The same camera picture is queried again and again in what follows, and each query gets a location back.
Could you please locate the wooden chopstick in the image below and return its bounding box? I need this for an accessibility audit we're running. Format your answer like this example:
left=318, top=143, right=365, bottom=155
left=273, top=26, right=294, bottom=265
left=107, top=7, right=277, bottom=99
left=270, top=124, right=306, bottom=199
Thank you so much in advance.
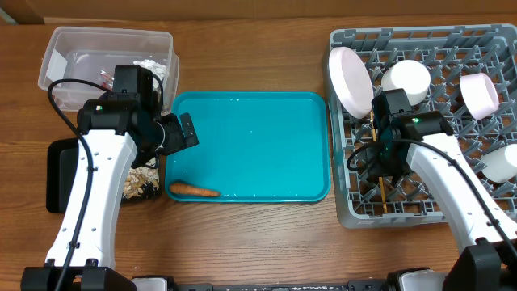
left=379, top=177, right=388, bottom=214
left=370, top=111, right=377, bottom=142

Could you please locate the orange carrot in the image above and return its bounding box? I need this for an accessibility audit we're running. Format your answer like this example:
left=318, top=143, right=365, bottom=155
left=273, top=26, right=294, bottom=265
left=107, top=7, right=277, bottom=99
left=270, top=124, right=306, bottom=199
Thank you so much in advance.
left=169, top=182, right=221, bottom=197

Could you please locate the food scraps and rice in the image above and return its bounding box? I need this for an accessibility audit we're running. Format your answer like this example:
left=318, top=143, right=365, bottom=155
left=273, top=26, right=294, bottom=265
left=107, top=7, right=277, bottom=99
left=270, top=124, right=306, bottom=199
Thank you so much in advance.
left=122, top=158, right=160, bottom=201

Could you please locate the white tissue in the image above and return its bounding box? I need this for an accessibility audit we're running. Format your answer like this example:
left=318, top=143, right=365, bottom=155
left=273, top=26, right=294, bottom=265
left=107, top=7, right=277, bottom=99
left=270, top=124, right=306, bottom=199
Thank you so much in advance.
left=133, top=59, right=166, bottom=81

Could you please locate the cream bowl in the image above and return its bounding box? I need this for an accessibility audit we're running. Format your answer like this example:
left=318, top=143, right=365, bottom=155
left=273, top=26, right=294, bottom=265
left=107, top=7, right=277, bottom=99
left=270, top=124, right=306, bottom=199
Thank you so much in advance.
left=381, top=60, right=431, bottom=106

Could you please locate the red snack wrapper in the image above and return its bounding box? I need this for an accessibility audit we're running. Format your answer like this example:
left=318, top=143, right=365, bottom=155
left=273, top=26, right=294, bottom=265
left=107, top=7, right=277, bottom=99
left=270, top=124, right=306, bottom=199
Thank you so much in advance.
left=100, top=70, right=114, bottom=90

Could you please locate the white cup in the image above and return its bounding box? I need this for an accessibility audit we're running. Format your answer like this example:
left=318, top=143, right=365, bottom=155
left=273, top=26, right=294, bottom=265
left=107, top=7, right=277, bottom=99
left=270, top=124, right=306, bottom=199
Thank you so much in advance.
left=481, top=144, right=516, bottom=183

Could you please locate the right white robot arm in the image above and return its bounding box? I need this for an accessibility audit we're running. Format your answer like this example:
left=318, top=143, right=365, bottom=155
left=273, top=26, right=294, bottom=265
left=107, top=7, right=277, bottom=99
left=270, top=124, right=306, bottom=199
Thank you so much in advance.
left=362, top=111, right=516, bottom=290

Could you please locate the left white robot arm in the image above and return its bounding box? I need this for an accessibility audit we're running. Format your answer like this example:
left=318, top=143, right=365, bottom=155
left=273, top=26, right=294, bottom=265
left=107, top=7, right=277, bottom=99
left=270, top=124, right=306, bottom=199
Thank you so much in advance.
left=20, top=100, right=198, bottom=290

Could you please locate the grey dishwasher rack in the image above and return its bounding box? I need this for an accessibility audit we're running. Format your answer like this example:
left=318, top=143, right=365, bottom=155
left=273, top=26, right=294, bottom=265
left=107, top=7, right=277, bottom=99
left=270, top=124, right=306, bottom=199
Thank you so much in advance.
left=326, top=24, right=516, bottom=229

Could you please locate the black waste tray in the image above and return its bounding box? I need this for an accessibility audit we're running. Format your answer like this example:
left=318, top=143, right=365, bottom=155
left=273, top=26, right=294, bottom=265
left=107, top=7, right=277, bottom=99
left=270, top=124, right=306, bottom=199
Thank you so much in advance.
left=46, top=138, right=161, bottom=213

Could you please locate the teal serving tray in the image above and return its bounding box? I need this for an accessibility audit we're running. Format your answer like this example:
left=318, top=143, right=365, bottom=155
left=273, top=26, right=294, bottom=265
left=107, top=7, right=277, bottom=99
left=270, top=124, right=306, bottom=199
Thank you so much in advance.
left=164, top=91, right=330, bottom=203

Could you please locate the clear plastic bin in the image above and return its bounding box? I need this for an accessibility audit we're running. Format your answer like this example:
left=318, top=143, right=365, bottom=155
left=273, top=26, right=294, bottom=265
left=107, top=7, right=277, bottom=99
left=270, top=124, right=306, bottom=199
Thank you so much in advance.
left=38, top=27, right=179, bottom=114

